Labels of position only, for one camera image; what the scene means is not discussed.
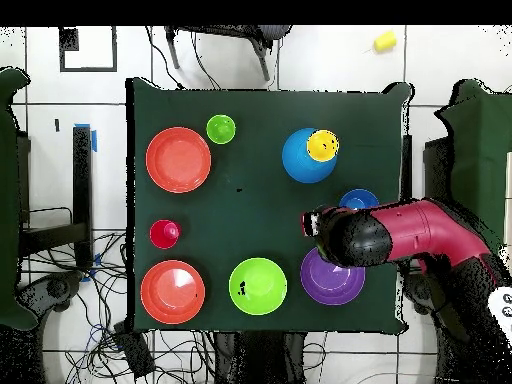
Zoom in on dark green tablecloth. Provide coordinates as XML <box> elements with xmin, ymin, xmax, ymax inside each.
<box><xmin>126</xmin><ymin>76</ymin><xmax>414</xmax><ymax>334</ymax></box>

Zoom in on black power strip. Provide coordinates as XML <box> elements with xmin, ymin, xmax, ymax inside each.
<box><xmin>112</xmin><ymin>320</ymin><xmax>156</xmax><ymax>380</ymax></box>

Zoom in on yellow smooth plastic cup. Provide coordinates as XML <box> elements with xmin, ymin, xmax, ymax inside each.
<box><xmin>372</xmin><ymin>30</ymin><xmax>398</xmax><ymax>54</ymax></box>

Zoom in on black chair base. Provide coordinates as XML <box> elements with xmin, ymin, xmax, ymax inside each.
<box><xmin>15</xmin><ymin>270</ymin><xmax>86</xmax><ymax>321</ymax></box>
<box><xmin>403</xmin><ymin>272</ymin><xmax>445</xmax><ymax>317</ymax></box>

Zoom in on black metal stand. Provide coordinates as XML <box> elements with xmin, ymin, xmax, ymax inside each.
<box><xmin>16</xmin><ymin>125</ymin><xmax>96</xmax><ymax>273</ymax></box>
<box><xmin>400</xmin><ymin>134</ymin><xmax>455</xmax><ymax>203</ymax></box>

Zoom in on tangled black floor cables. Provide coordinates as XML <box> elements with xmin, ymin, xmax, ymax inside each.
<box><xmin>19</xmin><ymin>229</ymin><xmax>219</xmax><ymax>384</ymax></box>

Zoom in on light blue plastic bowl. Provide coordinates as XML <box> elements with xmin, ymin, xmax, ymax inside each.
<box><xmin>281</xmin><ymin>127</ymin><xmax>338</xmax><ymax>185</ymax></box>

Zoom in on green stepped plastic cup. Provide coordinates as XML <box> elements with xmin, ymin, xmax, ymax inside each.
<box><xmin>205</xmin><ymin>114</ymin><xmax>237</xmax><ymax>146</ymax></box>

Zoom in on red plastic cup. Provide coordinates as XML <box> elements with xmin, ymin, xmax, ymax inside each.
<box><xmin>148</xmin><ymin>218</ymin><xmax>182</xmax><ymax>250</ymax></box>

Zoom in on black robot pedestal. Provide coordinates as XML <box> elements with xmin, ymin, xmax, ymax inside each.
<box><xmin>213</xmin><ymin>331</ymin><xmax>309</xmax><ymax>384</ymax></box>

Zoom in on orange plastic bowl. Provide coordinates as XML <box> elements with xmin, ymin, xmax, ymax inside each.
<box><xmin>145</xmin><ymin>126</ymin><xmax>212</xmax><ymax>194</ymax></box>
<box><xmin>140</xmin><ymin>259</ymin><xmax>207</xmax><ymax>326</ymax></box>

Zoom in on yellow stepped plastic cup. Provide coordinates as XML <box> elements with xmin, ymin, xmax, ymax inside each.
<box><xmin>306</xmin><ymin>128</ymin><xmax>341</xmax><ymax>164</ymax></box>

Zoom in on purple plastic bowl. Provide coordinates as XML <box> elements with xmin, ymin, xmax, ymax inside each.
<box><xmin>299</xmin><ymin>246</ymin><xmax>367</xmax><ymax>307</ymax></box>

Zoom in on blue tape strip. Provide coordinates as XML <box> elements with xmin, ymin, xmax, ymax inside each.
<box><xmin>74</xmin><ymin>122</ymin><xmax>99</xmax><ymax>154</ymax></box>

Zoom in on grey metal-legged chair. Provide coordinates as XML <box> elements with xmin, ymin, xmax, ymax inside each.
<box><xmin>164</xmin><ymin>25</ymin><xmax>293</xmax><ymax>82</ymax></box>

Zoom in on light green plastic bowl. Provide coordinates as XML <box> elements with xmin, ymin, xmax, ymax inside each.
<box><xmin>228</xmin><ymin>257</ymin><xmax>288</xmax><ymax>316</ymax></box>

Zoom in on black square frame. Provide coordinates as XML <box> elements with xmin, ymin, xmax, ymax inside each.
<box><xmin>58</xmin><ymin>26</ymin><xmax>119</xmax><ymax>74</ymax></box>

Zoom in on white panel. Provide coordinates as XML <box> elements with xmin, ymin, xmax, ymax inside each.
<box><xmin>505</xmin><ymin>150</ymin><xmax>512</xmax><ymax>225</ymax></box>

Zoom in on dark blue plastic bowl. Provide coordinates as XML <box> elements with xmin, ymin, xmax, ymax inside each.
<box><xmin>338</xmin><ymin>188</ymin><xmax>381</xmax><ymax>212</ymax></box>

